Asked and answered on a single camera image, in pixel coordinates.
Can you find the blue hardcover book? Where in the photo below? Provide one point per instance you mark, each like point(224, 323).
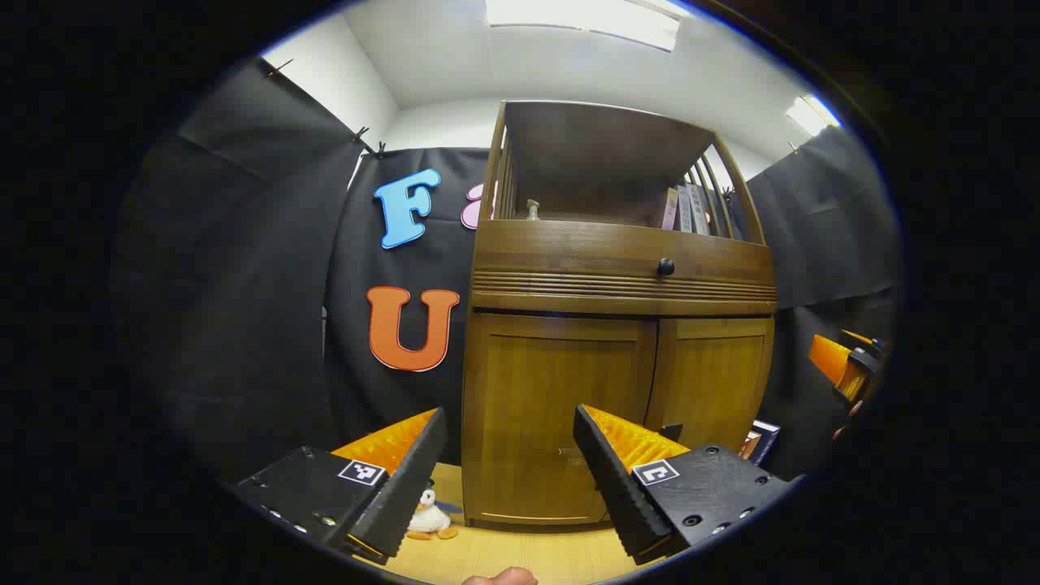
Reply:
point(768, 433)

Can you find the brown hardcover book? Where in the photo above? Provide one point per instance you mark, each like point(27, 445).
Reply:
point(749, 445)

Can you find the wooden cabinet door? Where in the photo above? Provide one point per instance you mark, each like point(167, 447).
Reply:
point(715, 374)
point(528, 390)

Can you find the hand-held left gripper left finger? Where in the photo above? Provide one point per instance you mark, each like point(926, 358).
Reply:
point(410, 475)

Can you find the small pump bottle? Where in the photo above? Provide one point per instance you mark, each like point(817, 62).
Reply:
point(533, 211)

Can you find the black round drawer knob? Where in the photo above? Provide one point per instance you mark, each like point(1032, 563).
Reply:
point(666, 266)

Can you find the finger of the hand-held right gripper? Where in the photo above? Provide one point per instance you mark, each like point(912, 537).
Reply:
point(829, 357)

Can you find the light pink book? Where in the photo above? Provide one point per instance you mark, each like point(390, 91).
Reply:
point(670, 210)

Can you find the ceiling light panel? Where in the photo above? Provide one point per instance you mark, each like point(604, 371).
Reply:
point(808, 115)

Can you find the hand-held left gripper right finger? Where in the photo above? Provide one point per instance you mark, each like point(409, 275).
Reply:
point(613, 479)

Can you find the wooden double-door shoe cabinet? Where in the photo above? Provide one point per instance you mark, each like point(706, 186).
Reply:
point(617, 248)

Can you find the light grey book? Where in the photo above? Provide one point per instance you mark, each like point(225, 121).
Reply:
point(684, 210)

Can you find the plush penguin toy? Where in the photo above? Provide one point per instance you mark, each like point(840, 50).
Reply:
point(426, 517)

